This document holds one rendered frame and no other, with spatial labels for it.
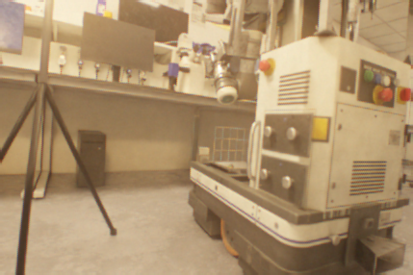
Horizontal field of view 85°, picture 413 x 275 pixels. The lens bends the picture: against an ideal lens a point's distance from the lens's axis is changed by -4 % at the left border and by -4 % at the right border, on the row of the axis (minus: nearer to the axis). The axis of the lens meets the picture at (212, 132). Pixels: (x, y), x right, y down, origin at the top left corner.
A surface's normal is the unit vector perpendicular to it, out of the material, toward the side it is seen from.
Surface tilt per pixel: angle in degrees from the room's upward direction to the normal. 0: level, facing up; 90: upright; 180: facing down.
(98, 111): 90
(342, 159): 90
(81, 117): 90
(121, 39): 86
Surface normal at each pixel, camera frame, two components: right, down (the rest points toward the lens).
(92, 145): 0.54, 0.07
